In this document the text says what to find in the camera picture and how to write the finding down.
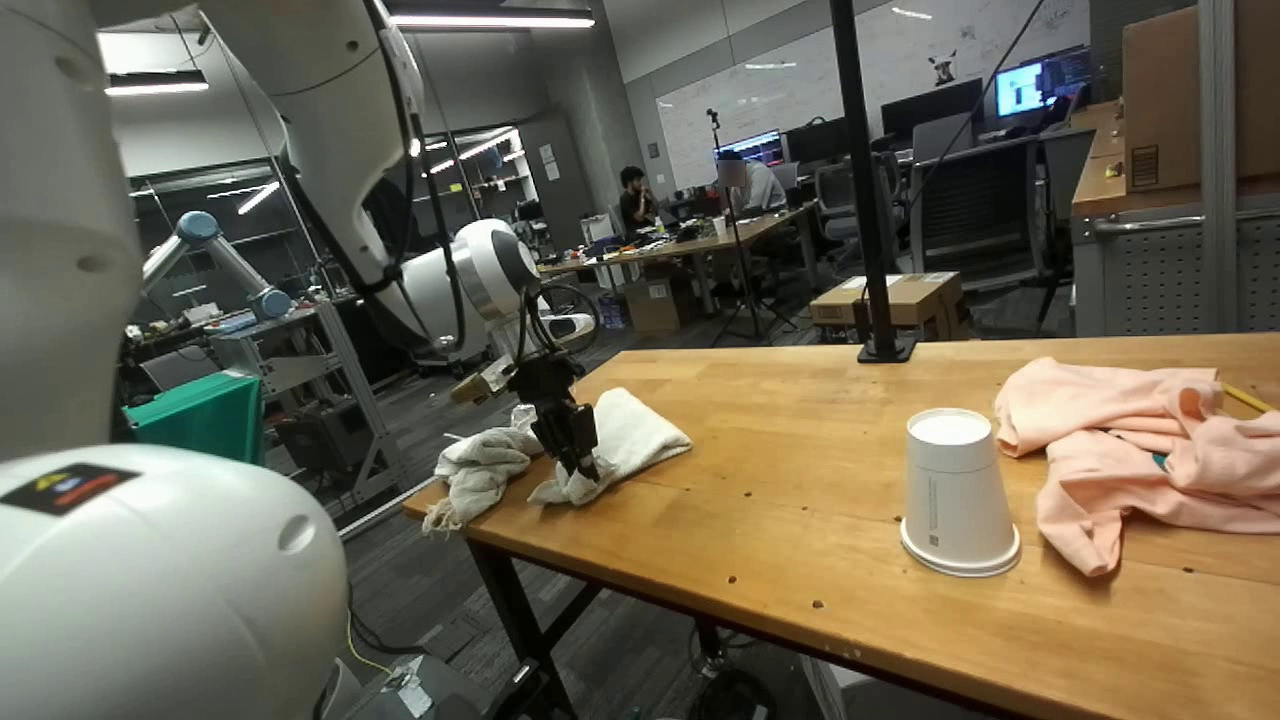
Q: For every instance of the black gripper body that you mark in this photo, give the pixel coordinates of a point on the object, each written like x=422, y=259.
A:
x=561, y=405

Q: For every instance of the white towel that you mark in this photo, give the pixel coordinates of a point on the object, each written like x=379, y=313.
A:
x=642, y=435

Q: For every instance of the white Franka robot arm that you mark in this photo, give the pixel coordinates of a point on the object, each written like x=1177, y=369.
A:
x=145, y=600

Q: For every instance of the grey blue-jointed robot arm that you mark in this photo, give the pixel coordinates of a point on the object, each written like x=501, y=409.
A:
x=213, y=246

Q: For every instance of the crumpled white rag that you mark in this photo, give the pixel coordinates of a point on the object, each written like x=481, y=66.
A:
x=474, y=467

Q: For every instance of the black table leg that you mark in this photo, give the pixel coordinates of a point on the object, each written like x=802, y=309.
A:
x=513, y=613

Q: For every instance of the long wooden office desk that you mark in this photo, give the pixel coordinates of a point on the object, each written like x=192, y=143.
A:
x=695, y=240

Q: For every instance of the seated person dark shirt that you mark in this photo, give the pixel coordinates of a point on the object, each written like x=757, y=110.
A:
x=636, y=200

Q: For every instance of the seated person grey shirt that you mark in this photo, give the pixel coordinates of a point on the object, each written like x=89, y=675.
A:
x=749, y=185

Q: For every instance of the green box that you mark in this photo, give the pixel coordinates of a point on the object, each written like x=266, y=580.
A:
x=200, y=417

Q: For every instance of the white paper cup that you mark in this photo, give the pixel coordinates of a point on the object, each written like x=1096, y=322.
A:
x=953, y=492

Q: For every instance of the ceiling light strip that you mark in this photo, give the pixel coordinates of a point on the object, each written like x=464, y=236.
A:
x=161, y=85
x=493, y=21

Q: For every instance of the pink cloth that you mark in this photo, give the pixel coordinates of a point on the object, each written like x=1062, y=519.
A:
x=1135, y=441

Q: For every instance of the lit computer monitor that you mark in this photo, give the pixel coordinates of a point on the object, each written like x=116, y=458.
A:
x=1024, y=90

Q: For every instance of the yellow pencil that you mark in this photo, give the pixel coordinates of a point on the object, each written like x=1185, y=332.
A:
x=1246, y=396

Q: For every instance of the large cardboard box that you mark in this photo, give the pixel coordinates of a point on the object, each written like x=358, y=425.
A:
x=1160, y=93

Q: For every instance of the metal cart frame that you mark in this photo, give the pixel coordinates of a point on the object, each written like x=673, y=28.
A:
x=335, y=385

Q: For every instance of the black camera stand pole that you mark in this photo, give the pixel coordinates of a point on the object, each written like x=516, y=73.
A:
x=865, y=172

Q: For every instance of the grey metal post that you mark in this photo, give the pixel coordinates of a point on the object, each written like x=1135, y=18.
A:
x=1217, y=162

